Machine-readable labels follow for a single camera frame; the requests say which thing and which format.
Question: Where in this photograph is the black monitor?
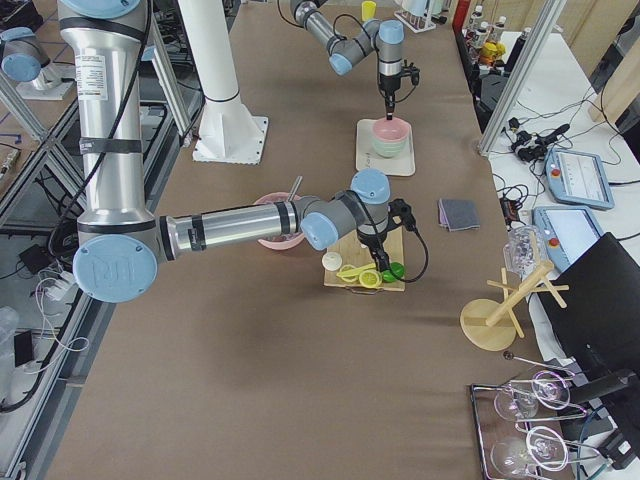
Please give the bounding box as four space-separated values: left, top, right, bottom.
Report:
531 231 640 381

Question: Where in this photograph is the teach pendant lower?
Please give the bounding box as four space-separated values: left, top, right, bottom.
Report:
532 205 604 272

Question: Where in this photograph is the wine glass lower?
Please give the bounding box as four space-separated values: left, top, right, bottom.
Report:
490 426 568 479

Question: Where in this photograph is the teach pendant upper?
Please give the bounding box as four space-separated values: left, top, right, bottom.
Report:
545 148 615 210

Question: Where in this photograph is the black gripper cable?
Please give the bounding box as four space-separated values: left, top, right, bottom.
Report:
387 200 429 284

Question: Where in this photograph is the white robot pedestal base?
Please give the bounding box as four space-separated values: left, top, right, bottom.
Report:
179 0 268 165

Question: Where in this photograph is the purple cloth underneath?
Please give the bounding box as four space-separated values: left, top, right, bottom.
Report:
438 204 450 229

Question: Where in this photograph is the teach pendant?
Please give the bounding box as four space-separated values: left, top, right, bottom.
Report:
532 205 604 272
545 148 615 210

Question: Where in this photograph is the bamboo cutting board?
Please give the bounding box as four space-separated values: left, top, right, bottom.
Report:
324 229 405 293

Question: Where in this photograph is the large pink ice bowl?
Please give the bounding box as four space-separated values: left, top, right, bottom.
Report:
254 192 305 251

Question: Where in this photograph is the grey folded cloth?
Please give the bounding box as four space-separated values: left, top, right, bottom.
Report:
438 198 480 232

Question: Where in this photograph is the green bowl stack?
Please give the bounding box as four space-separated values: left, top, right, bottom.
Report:
372 138 407 158

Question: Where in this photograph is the cream rabbit tray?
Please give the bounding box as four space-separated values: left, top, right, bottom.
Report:
355 119 415 176

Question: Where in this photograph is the wine glass upper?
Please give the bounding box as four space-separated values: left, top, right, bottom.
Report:
494 370 570 422

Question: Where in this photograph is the aluminium frame post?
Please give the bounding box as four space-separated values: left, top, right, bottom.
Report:
478 0 566 157

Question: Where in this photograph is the lemon slice lower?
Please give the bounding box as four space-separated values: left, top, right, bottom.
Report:
358 269 383 289

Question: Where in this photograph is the small pink bowl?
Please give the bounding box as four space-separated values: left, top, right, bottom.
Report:
372 117 411 144

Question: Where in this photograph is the yellow cup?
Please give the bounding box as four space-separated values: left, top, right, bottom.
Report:
361 0 377 21

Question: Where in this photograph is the metal ice scoop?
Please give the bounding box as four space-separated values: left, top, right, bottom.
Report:
287 175 303 202

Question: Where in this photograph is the yellow plastic knife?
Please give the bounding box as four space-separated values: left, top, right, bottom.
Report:
336 263 375 280

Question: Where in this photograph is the wooden cup rack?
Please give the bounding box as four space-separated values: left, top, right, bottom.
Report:
460 260 569 351

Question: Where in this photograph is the wine glass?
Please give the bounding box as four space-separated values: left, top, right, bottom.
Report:
494 370 570 422
490 426 568 479

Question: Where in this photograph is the green lime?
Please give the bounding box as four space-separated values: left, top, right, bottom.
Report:
381 262 405 283

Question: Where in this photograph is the metal glass rack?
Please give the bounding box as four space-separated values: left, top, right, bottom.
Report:
470 359 600 479

